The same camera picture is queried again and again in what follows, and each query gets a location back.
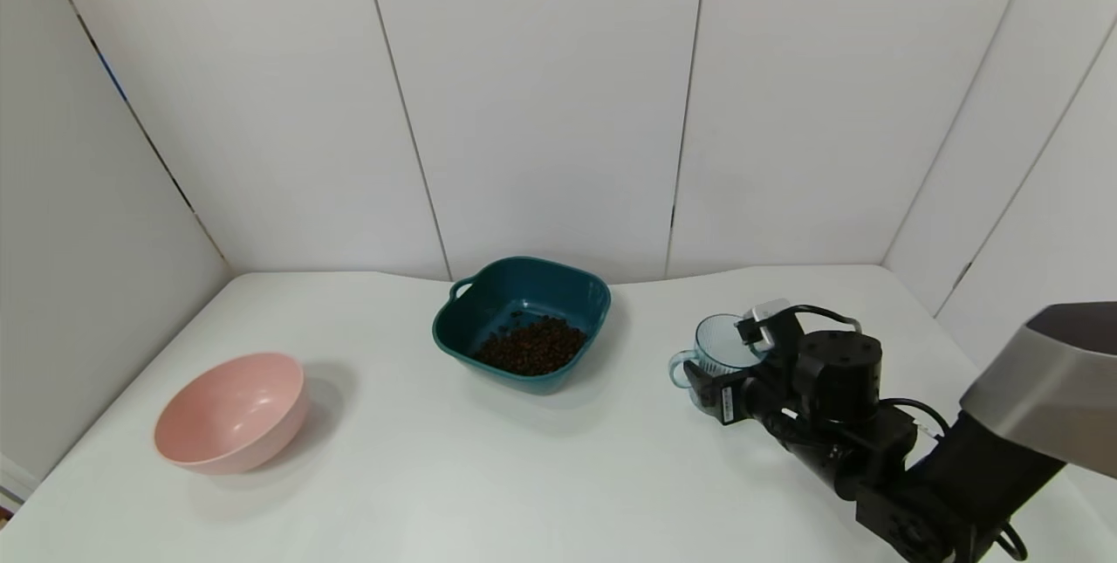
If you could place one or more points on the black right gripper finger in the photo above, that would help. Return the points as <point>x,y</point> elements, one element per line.
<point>711,393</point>

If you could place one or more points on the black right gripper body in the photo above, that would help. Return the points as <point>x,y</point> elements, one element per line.
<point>729,402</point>

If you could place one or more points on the translucent blue ribbed plastic cup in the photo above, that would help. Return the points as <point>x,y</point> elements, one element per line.
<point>720,345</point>

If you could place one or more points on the dark brown granules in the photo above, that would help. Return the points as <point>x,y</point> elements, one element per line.
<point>532,347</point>

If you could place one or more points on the black and grey right robot arm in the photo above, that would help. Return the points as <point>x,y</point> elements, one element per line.
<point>986,476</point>

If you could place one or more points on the pink round bowl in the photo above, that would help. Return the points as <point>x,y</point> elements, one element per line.
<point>227,410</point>

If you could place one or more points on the teal square plastic basin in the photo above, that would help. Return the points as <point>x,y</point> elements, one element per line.
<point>524,292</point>

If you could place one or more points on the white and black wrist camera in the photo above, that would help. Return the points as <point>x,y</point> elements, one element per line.
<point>768,323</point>

